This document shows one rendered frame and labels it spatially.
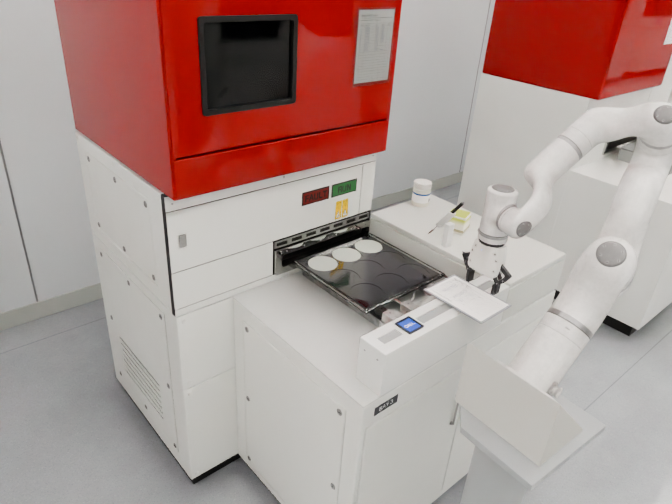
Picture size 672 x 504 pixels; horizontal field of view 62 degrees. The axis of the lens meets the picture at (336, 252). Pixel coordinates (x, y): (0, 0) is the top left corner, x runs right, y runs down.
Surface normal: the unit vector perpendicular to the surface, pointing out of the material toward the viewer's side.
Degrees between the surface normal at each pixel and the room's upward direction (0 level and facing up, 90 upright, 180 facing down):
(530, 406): 90
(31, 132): 90
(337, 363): 0
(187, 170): 90
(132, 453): 0
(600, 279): 84
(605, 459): 0
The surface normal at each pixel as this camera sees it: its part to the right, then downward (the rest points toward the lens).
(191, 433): 0.65, 0.40
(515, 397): -0.79, 0.25
